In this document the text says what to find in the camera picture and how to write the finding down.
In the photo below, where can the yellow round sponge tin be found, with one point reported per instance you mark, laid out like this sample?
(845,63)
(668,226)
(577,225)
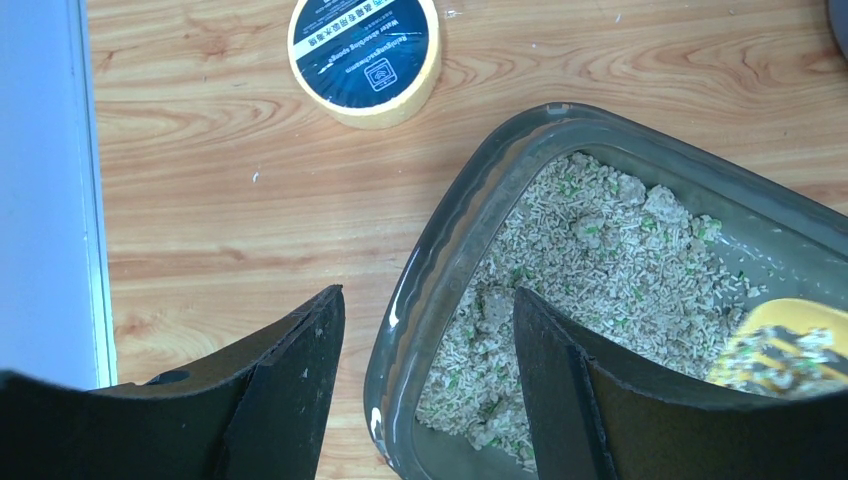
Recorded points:
(369,64)

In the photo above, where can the blue trash bin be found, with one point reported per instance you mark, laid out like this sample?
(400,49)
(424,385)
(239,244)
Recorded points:
(837,15)

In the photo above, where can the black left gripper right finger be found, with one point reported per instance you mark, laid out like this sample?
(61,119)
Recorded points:
(597,410)

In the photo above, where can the grey transparent litter box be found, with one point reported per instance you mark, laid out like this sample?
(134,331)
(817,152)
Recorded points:
(788,243)

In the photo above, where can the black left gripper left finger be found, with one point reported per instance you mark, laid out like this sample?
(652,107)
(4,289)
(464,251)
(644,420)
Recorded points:
(256,409)

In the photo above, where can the yellow litter scoop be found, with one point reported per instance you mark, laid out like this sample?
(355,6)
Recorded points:
(787,348)

